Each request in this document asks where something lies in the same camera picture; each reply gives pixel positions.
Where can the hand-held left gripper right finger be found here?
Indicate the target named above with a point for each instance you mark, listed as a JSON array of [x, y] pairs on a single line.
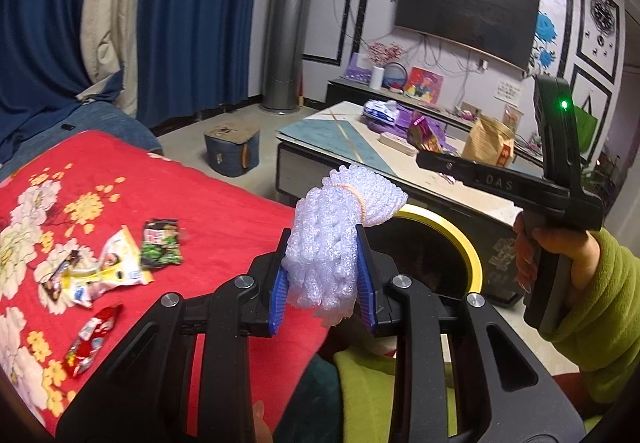
[[367, 293]]

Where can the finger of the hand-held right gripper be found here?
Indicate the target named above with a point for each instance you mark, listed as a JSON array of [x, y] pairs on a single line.
[[445, 166]]

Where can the brown paper bag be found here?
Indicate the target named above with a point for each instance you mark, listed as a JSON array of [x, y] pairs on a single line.
[[487, 140]]

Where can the black television cabinet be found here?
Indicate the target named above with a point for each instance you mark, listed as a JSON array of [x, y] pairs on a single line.
[[345, 90]]

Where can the coffee table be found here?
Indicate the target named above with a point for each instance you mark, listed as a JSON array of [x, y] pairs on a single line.
[[320, 133]]

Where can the white cylinder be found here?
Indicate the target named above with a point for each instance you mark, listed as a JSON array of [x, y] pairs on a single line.
[[377, 78]]

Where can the red snack packet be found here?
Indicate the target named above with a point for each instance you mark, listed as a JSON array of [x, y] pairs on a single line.
[[92, 340]]

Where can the colourful picture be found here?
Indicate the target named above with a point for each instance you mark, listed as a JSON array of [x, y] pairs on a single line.
[[424, 84]]

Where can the red floral blanket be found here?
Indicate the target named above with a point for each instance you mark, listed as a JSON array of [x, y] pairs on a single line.
[[200, 203]]

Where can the green snack packet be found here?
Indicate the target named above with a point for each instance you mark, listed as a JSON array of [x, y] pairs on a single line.
[[160, 243]]

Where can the white foam fruit net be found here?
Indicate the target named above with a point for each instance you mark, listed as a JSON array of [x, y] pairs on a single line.
[[325, 243]]

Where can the person's right hand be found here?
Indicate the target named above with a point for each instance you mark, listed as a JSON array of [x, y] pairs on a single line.
[[580, 253]]

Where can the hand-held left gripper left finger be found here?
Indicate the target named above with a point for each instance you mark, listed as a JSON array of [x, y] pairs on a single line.
[[277, 298]]

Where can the purple cloth bag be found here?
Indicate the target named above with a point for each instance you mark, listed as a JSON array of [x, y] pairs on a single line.
[[400, 120]]

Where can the pink artificial flowers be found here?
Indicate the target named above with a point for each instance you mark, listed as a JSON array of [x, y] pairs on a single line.
[[385, 53]]

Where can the green bag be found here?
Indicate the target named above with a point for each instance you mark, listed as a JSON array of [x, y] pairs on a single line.
[[587, 133]]

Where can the black wall clock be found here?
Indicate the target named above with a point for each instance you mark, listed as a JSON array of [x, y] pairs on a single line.
[[602, 14]]

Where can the round ornament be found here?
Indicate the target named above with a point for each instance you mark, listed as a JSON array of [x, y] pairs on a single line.
[[395, 79]]

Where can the white snack wrapper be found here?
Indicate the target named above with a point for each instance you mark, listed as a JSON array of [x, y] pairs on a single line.
[[85, 290]]

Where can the silver tower air conditioner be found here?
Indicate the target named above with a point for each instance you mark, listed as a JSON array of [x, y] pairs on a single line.
[[290, 23]]

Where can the white yellow snack packet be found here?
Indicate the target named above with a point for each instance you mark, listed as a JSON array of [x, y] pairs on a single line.
[[122, 258]]

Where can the dark chocolate wrapper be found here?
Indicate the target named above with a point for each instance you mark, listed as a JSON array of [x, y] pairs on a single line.
[[60, 275]]

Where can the blue bed sheet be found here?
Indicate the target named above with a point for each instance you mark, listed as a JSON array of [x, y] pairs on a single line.
[[100, 118]]

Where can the tissue pack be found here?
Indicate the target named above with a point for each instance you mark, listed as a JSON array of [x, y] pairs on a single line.
[[380, 108]]

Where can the person's right forearm green sleeve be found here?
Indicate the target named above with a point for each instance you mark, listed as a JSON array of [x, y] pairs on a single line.
[[610, 323]]

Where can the person's green clothed leg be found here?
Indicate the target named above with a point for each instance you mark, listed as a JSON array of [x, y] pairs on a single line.
[[370, 393]]

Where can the blue curtain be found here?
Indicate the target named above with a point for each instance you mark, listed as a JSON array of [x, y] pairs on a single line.
[[200, 23], [45, 23]]

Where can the beige curtain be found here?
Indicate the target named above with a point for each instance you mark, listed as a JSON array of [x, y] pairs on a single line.
[[112, 13]]

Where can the black wall television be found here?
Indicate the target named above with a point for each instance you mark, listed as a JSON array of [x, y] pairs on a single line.
[[465, 8]]

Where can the black trash bin yellow rim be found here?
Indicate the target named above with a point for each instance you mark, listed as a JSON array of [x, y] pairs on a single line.
[[425, 248]]

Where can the white paper notice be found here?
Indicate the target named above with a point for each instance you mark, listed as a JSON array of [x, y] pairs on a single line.
[[508, 89]]

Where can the purple box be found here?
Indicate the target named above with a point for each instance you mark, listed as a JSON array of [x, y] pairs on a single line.
[[359, 68]]

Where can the blue square stool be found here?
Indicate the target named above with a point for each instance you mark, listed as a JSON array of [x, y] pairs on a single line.
[[230, 153]]

